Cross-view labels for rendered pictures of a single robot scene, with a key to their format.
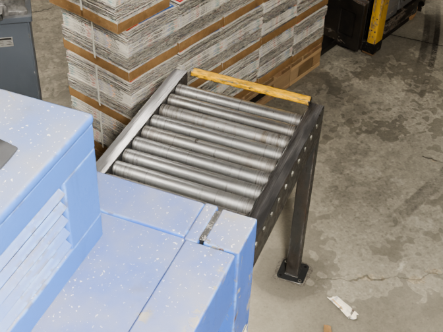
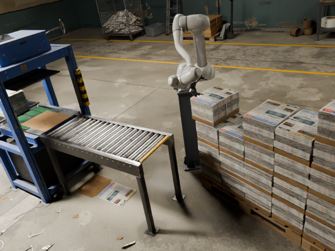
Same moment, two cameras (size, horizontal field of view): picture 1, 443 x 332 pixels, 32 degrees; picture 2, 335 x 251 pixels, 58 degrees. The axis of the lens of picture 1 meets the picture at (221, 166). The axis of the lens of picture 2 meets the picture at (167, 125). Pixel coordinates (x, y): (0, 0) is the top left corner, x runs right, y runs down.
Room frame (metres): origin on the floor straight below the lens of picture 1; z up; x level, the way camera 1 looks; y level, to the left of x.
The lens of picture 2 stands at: (2.96, -2.21, 2.27)
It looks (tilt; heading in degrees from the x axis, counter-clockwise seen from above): 29 degrees down; 107
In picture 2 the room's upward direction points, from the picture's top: 9 degrees counter-clockwise
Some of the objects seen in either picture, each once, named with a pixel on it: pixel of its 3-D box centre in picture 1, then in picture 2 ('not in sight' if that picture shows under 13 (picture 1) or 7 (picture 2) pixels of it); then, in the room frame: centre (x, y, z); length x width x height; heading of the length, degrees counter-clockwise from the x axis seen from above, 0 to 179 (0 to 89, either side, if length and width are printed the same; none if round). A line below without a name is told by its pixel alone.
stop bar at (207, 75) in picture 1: (250, 85); (155, 148); (2.18, -0.09, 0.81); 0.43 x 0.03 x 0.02; 70
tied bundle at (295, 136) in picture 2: not in sight; (305, 136); (3.39, -0.10, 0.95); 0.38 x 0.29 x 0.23; 51
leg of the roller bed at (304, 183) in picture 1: (301, 209); (146, 204); (2.08, -0.30, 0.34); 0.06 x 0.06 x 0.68; 70
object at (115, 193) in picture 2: not in sight; (116, 193); (1.54, 0.17, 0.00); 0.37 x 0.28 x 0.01; 160
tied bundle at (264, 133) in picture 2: not in sight; (270, 124); (3.15, 0.08, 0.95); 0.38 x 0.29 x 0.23; 54
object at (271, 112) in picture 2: not in sight; (271, 111); (3.16, 0.08, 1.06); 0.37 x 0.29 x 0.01; 54
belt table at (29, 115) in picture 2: not in sight; (41, 122); (0.61, 0.51, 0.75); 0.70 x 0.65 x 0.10; 160
